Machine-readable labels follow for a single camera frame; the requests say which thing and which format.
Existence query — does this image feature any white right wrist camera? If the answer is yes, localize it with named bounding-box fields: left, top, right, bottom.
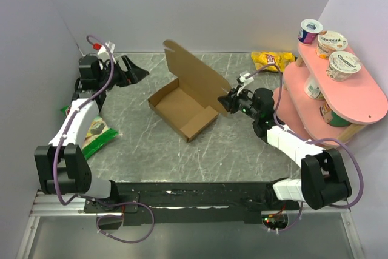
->
left=237, top=72, right=254, bottom=95

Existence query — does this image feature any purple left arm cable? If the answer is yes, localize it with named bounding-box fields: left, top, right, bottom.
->
left=53, top=35, right=156, bottom=244

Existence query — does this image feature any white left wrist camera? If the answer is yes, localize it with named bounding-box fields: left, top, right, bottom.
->
left=93, top=41, right=115, bottom=62

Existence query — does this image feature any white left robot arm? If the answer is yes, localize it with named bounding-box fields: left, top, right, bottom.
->
left=34, top=55, right=149, bottom=212

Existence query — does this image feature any Chobani yogurt cup rear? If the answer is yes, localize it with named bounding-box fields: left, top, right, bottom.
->
left=316, top=30, right=348, bottom=59

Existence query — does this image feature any green Chuba chips bag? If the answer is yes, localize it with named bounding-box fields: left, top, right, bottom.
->
left=52, top=101, right=118, bottom=159

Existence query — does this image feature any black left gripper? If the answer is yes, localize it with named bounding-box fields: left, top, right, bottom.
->
left=98, top=55, right=149, bottom=90

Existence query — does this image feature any green can lower shelf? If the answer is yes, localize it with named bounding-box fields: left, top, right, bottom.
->
left=319, top=101, right=351, bottom=127

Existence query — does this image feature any purple white yogurt cup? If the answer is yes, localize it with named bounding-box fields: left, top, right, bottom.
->
left=298, top=19, right=323, bottom=45

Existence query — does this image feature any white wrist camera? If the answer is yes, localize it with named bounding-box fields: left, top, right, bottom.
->
left=93, top=41, right=115, bottom=62
left=237, top=72, right=254, bottom=95

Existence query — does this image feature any yellow Lays chips bag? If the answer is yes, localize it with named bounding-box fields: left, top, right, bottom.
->
left=251, top=51, right=296, bottom=72

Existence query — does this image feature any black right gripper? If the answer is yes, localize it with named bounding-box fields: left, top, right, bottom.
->
left=217, top=85, right=259, bottom=121

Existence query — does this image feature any chobani yogurt cup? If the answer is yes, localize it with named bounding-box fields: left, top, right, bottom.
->
left=326, top=51, right=362, bottom=82
left=316, top=30, right=348, bottom=59

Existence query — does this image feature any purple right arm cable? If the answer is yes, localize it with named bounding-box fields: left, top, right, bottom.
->
left=242, top=64, right=364, bottom=233

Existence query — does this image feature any pink three-tier shelf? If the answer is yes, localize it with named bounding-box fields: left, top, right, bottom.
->
left=273, top=43, right=387, bottom=143

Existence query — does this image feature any brown cardboard box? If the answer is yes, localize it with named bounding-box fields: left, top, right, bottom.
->
left=148, top=40, right=231, bottom=143

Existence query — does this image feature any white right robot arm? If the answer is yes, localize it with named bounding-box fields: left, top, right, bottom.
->
left=218, top=86, right=352, bottom=210

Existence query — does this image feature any aluminium rail frame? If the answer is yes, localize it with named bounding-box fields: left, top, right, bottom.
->
left=18, top=159, right=364, bottom=258

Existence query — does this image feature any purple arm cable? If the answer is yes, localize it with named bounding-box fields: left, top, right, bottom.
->
left=242, top=64, right=364, bottom=233
left=53, top=35, right=156, bottom=244

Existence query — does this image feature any Chobani yogurt cup front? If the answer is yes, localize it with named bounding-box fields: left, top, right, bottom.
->
left=326, top=51, right=362, bottom=82

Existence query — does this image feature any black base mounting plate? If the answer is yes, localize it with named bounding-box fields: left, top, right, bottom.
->
left=84, top=182, right=299, bottom=226

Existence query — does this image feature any white cup middle shelf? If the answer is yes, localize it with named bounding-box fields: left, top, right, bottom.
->
left=304, top=75, right=324, bottom=101

